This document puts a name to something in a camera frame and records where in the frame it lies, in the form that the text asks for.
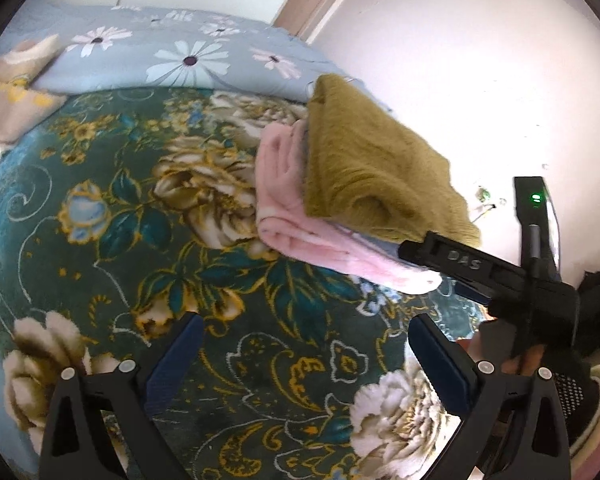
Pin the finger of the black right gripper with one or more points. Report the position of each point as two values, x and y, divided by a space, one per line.
466 264

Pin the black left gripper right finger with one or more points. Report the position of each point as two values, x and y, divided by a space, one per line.
511 426

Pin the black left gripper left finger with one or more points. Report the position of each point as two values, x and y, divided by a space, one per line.
76 444

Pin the mustard yellow knit sweater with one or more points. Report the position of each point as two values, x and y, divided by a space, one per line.
371 174

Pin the person's right hand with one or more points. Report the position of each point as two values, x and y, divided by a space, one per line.
524 365

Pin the dark grey sweatshirt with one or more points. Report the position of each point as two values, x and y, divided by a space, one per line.
588 333

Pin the pink folded garment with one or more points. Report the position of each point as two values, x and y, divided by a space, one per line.
283 225

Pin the teal floral blanket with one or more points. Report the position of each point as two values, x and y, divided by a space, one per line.
126 209

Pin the beige fluffy sweater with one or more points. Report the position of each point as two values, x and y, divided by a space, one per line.
21 106

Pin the light blue daisy quilt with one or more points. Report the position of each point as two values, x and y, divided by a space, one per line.
124 47

